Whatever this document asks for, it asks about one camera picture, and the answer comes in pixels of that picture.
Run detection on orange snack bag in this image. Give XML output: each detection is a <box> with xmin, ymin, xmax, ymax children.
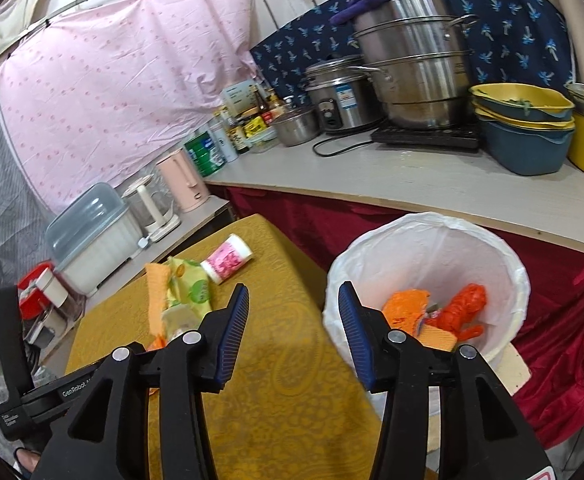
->
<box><xmin>382</xmin><ymin>289</ymin><xmax>457</xmax><ymax>352</ymax></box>

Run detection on red plastic bag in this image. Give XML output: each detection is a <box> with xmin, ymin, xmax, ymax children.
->
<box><xmin>425</xmin><ymin>283</ymin><xmax>487</xmax><ymax>342</ymax></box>

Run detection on white lined trash bin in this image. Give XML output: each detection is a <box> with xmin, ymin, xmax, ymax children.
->
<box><xmin>323</xmin><ymin>212</ymin><xmax>531</xmax><ymax>370</ymax></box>

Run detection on red plastic basin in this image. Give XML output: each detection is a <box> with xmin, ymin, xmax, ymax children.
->
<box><xmin>17</xmin><ymin>260</ymin><xmax>64</xmax><ymax>321</ymax></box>

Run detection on red satin counter skirt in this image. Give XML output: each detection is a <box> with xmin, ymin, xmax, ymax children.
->
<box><xmin>211</xmin><ymin>185</ymin><xmax>584</xmax><ymax>448</ymax></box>

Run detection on orange ribbed cloth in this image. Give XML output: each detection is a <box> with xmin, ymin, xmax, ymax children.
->
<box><xmin>144</xmin><ymin>263</ymin><xmax>170</xmax><ymax>350</ymax></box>

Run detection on green yellow snack wrapper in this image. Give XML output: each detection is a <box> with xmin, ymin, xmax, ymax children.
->
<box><xmin>167</xmin><ymin>257</ymin><xmax>211</xmax><ymax>322</ymax></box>

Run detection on white dish drainer box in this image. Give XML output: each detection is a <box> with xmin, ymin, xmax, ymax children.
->
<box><xmin>44</xmin><ymin>182</ymin><xmax>143</xmax><ymax>297</ymax></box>

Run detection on white pink paper cup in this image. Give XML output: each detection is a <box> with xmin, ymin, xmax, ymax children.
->
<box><xmin>201</xmin><ymin>233</ymin><xmax>253</xmax><ymax>284</ymax></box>

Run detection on pink electric kettle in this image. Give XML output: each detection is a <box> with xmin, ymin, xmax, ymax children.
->
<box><xmin>156</xmin><ymin>148</ymin><xmax>211</xmax><ymax>212</ymax></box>

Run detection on green white can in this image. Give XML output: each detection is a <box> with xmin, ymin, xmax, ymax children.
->
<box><xmin>183</xmin><ymin>132</ymin><xmax>226</xmax><ymax>178</ymax></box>

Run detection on black induction cooker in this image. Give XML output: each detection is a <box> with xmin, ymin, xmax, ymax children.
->
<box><xmin>370</xmin><ymin>124</ymin><xmax>480</xmax><ymax>153</ymax></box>

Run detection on stacked blue yellow basins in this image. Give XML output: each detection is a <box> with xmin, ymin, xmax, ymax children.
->
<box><xmin>470</xmin><ymin>82</ymin><xmax>575</xmax><ymax>177</ymax></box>

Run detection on pink curtain sheet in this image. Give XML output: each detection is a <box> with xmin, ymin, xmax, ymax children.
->
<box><xmin>0</xmin><ymin>0</ymin><xmax>256</xmax><ymax>212</ymax></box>

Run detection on condiment bottles cluster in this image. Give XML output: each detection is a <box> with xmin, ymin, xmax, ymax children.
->
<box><xmin>215</xmin><ymin>79</ymin><xmax>286</xmax><ymax>154</ymax></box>

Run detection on small steel bowl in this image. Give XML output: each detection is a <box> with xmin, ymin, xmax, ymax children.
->
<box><xmin>271</xmin><ymin>106</ymin><xmax>321</xmax><ymax>148</ymax></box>

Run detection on steel rice cooker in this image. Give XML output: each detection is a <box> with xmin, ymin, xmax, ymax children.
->
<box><xmin>304</xmin><ymin>55</ymin><xmax>385</xmax><ymax>134</ymax></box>

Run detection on large steel steamer pot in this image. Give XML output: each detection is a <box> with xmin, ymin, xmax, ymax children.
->
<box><xmin>354</xmin><ymin>0</ymin><xmax>478</xmax><ymax>129</ymax></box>

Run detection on blue patterned cloth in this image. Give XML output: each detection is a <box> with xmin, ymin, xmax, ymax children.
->
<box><xmin>251</xmin><ymin>0</ymin><xmax>575</xmax><ymax>104</ymax></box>

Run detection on black power cable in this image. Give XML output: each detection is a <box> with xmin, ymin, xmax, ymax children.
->
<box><xmin>311</xmin><ymin>136</ymin><xmax>377</xmax><ymax>158</ymax></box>

